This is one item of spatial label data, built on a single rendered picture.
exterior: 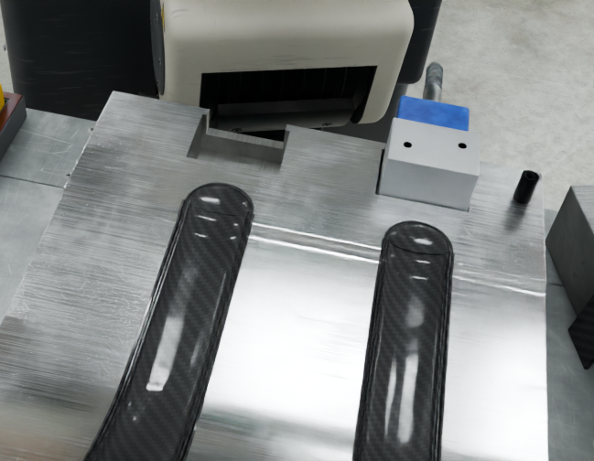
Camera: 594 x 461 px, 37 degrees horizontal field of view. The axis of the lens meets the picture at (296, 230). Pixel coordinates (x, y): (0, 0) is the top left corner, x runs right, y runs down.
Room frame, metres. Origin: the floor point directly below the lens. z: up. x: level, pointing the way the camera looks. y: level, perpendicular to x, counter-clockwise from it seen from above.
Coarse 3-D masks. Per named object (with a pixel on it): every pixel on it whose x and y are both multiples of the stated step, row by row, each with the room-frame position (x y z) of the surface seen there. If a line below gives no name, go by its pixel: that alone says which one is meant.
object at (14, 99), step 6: (6, 96) 0.47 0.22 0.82; (12, 96) 0.47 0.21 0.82; (18, 96) 0.47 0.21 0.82; (12, 102) 0.47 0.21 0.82; (6, 108) 0.46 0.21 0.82; (12, 108) 0.46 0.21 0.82; (0, 114) 0.45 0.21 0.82; (6, 114) 0.45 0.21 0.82; (0, 120) 0.45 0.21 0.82; (6, 120) 0.45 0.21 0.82; (0, 126) 0.44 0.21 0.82; (0, 132) 0.44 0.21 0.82
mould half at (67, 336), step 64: (128, 128) 0.38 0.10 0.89; (192, 128) 0.39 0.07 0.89; (64, 192) 0.32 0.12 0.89; (128, 192) 0.33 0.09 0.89; (256, 192) 0.35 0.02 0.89; (320, 192) 0.35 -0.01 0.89; (512, 192) 0.38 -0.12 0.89; (64, 256) 0.28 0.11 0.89; (128, 256) 0.29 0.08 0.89; (256, 256) 0.30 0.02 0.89; (320, 256) 0.31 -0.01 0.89; (512, 256) 0.33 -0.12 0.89; (64, 320) 0.25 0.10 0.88; (128, 320) 0.25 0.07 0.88; (256, 320) 0.26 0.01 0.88; (320, 320) 0.27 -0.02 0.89; (512, 320) 0.29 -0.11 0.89; (0, 384) 0.21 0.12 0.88; (64, 384) 0.21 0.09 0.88; (256, 384) 0.23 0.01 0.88; (320, 384) 0.23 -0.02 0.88; (448, 384) 0.25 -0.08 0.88; (512, 384) 0.25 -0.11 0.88; (0, 448) 0.17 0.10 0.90; (64, 448) 0.18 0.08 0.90; (192, 448) 0.19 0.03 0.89; (256, 448) 0.19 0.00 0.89; (320, 448) 0.20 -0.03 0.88; (448, 448) 0.21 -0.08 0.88; (512, 448) 0.22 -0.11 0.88
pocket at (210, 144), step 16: (208, 128) 0.41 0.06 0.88; (192, 144) 0.38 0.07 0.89; (208, 144) 0.40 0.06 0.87; (224, 144) 0.40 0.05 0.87; (240, 144) 0.40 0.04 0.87; (256, 144) 0.40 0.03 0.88; (272, 144) 0.41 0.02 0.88; (208, 160) 0.39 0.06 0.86; (224, 160) 0.40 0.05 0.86; (240, 160) 0.40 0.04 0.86; (256, 160) 0.40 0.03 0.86; (272, 160) 0.40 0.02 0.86
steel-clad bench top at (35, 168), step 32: (32, 128) 0.47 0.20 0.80; (64, 128) 0.47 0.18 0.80; (32, 160) 0.43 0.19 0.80; (64, 160) 0.44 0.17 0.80; (0, 192) 0.40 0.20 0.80; (32, 192) 0.40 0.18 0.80; (0, 224) 0.37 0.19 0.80; (32, 224) 0.38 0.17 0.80; (0, 256) 0.35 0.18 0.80; (32, 256) 0.35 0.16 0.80; (0, 288) 0.32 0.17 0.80; (0, 320) 0.30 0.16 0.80; (576, 352) 0.34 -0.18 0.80; (576, 384) 0.32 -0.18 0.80; (576, 416) 0.30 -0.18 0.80; (576, 448) 0.28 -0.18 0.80
